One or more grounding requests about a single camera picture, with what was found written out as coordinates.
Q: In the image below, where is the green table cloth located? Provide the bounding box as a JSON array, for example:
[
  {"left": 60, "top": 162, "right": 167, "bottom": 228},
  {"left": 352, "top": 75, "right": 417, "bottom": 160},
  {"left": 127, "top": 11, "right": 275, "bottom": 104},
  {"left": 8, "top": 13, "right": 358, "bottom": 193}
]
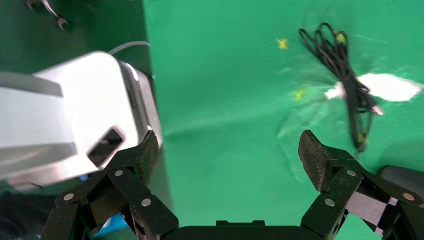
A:
[{"left": 142, "top": 0, "right": 424, "bottom": 240}]

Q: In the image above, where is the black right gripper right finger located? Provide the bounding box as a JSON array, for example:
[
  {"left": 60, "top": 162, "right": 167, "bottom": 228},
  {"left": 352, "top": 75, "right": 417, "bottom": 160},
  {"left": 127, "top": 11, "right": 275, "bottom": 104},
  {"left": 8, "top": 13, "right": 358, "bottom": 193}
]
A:
[{"left": 298, "top": 129, "right": 424, "bottom": 240}]

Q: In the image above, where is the thin black USB cable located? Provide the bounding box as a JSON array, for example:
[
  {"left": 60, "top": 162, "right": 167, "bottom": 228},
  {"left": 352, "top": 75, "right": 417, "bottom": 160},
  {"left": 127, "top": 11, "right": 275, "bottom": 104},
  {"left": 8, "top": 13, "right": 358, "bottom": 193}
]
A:
[{"left": 299, "top": 22, "right": 385, "bottom": 154}]

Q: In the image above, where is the white cable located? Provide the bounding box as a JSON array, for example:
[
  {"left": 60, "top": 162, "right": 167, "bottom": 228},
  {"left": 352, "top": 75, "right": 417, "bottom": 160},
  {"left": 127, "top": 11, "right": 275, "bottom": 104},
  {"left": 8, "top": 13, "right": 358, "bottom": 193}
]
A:
[{"left": 107, "top": 40, "right": 152, "bottom": 56}]

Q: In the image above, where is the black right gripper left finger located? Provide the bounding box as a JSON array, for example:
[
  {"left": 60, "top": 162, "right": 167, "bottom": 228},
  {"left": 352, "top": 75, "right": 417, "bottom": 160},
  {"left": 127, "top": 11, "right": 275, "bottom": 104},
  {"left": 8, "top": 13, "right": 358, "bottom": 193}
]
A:
[{"left": 40, "top": 129, "right": 180, "bottom": 240}]

